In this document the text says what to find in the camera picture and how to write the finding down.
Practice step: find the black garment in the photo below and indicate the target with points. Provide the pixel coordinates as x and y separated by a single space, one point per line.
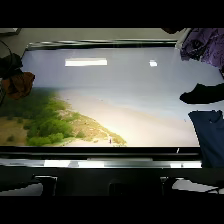
9 65
201 94

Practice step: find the purple patterned garment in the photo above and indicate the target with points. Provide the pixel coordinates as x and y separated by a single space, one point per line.
205 45

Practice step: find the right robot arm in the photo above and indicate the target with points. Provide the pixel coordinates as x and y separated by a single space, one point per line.
191 185

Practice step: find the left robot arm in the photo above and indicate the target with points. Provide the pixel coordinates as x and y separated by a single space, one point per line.
46 185

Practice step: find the dark blue garment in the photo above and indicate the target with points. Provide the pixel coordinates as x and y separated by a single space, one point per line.
210 140

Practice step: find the brown garment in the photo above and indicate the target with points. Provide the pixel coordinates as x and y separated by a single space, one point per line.
20 85

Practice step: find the silver frame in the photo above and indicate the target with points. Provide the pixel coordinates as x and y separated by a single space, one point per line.
100 163

